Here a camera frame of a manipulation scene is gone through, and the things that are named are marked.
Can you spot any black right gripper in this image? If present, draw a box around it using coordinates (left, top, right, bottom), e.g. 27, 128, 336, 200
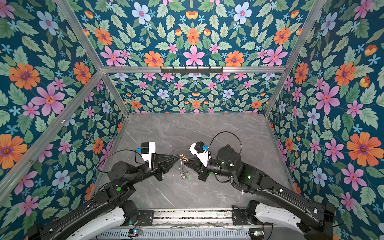
184, 156, 237, 183

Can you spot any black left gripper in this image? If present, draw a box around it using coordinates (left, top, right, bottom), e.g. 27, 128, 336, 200
127, 151, 180, 187

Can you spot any silver keyring with keys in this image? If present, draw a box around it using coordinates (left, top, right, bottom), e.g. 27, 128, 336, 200
179, 154, 189, 181

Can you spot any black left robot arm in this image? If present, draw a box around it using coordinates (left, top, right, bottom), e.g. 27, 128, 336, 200
26, 154, 180, 240

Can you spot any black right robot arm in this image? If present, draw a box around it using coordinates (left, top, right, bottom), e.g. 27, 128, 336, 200
186, 142, 336, 240

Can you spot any white ventilation grille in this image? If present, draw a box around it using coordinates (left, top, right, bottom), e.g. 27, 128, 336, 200
93, 228, 251, 240

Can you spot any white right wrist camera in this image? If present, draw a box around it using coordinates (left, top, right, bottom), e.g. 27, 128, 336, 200
190, 142, 211, 167

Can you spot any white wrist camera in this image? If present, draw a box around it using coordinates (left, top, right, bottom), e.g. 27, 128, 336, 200
190, 142, 211, 167
137, 142, 156, 169

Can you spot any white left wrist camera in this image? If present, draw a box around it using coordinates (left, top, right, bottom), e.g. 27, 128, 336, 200
137, 142, 156, 169

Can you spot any left camera black cable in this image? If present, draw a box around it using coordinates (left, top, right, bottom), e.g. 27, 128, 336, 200
97, 149, 146, 173

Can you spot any camera black cable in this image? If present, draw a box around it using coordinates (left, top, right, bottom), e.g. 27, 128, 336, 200
97, 149, 146, 173
208, 131, 243, 157

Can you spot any right camera black cable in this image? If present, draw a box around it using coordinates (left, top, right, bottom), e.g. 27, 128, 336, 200
208, 131, 243, 157

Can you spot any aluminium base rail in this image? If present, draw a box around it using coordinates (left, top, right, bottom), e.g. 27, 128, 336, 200
89, 208, 301, 229

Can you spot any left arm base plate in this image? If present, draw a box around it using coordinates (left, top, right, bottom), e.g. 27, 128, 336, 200
133, 210, 155, 227

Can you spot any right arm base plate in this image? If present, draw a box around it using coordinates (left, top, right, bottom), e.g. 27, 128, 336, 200
232, 206, 254, 226

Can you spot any black hook rail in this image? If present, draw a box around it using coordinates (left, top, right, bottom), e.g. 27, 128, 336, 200
160, 67, 224, 74

